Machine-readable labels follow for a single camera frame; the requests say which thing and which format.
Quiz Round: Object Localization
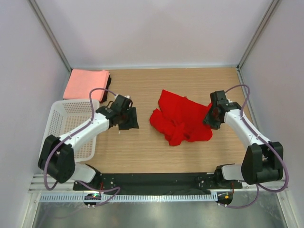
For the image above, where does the white perforated plastic basket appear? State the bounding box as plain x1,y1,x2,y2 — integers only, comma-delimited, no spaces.
40,99,96,162

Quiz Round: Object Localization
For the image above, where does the white slotted cable duct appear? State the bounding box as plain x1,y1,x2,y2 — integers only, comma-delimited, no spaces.
39,192,218,202

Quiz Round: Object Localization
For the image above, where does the aluminium front rail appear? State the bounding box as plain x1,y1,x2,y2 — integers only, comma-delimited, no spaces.
28,174,285,193

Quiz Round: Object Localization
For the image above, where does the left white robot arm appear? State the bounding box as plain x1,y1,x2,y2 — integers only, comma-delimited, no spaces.
38,95,139,190

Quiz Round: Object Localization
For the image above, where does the left aluminium frame post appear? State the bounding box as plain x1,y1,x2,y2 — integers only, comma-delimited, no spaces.
27,0,72,73

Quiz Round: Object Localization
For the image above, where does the aluminium frame post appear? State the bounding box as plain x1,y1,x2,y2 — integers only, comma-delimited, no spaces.
237,0,282,71
27,0,72,73

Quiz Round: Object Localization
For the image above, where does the red t-shirt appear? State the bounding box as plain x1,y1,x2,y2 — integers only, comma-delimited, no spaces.
149,90,213,146

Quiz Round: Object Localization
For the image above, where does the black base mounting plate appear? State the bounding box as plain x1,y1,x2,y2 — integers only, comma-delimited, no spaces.
87,172,242,195

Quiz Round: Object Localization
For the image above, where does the folded pink t-shirt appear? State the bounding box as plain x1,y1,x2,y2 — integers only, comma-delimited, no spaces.
63,69,110,99

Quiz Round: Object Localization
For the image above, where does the folded black t-shirt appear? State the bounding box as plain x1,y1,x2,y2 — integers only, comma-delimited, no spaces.
100,75,112,103

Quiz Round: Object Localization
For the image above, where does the right aluminium frame post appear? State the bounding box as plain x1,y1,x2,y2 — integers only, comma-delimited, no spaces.
237,0,282,71

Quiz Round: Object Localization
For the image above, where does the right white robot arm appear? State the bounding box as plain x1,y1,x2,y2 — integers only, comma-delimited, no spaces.
203,90,284,188

